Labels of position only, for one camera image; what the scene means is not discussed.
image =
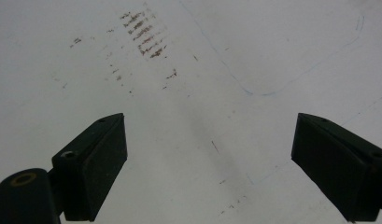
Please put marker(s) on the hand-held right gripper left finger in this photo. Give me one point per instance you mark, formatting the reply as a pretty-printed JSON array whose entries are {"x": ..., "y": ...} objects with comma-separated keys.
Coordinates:
[{"x": 92, "y": 165}]

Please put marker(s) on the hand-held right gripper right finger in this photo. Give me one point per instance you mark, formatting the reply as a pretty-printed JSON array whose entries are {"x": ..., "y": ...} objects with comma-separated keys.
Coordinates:
[{"x": 341, "y": 168}]

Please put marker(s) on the white table mat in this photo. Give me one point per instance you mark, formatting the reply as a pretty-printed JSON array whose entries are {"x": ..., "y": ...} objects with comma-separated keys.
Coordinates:
[{"x": 191, "y": 93}]

